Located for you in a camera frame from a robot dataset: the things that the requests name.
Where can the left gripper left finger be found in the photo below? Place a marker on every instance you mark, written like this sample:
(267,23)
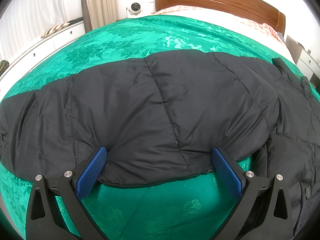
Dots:
(44,219)

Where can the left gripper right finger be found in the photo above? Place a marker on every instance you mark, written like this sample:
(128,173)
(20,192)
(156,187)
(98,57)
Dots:
(262,210)

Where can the black puffer jacket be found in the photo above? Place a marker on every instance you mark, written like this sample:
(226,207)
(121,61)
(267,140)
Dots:
(162,117)

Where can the green bedspread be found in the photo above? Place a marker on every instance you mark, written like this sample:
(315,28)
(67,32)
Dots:
(112,42)

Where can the white dresser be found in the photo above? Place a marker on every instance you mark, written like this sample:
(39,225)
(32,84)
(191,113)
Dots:
(303,60)

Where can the white window bench cabinet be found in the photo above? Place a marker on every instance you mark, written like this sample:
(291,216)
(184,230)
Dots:
(39,52)

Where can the pink striped bed sheet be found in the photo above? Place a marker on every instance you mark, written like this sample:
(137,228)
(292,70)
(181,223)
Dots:
(260,32)

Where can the striped cloth on bench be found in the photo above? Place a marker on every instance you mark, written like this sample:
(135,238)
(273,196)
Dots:
(54,29)

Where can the white sheer curtain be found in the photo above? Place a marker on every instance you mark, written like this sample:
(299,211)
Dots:
(24,22)

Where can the beige curtain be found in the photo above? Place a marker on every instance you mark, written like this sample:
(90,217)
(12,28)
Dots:
(98,13)

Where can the wooden headboard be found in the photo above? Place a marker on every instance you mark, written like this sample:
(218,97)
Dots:
(255,10)

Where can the white round fan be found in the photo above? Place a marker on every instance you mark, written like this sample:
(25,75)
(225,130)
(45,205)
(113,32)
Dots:
(134,8)

